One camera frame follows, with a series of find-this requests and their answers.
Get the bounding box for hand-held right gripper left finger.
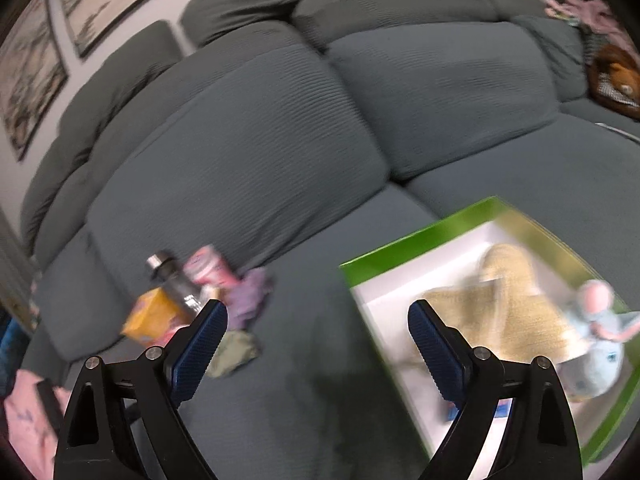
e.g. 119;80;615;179
52;299;229;480

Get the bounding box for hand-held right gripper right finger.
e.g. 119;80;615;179
407;299;585;480

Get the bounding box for green box with white inside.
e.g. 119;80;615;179
339;196;640;466

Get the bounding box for beige knitted cloth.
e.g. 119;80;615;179
422;242;581;366

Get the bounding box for pale blue plush toy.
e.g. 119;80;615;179
557;280;640;403

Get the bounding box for olive green cloth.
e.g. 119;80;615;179
205;330;263;380

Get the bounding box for yellow carton box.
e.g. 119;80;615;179
121;287;198;346

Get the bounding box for glass bottle with steel cap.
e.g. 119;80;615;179
146;250;206;316

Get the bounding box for purple scrunchie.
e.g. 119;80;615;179
225;267;276;333

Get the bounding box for pink plastic canister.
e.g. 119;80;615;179
184;245;241;293

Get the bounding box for small blue red packet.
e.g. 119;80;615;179
446;400;511;422

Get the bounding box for pink blanket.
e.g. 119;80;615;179
2;367;73;480

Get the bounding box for window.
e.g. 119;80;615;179
0;310;31;396

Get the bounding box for grey sofa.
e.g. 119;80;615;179
20;0;640;480

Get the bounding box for grey curtain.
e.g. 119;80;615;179
0;210;38;331

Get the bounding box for framed landscape picture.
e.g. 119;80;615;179
0;0;68;161
55;0;211;58

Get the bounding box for brown plush toy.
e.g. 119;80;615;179
587;42;640;121

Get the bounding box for pink fabric bundle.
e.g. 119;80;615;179
545;0;633;48

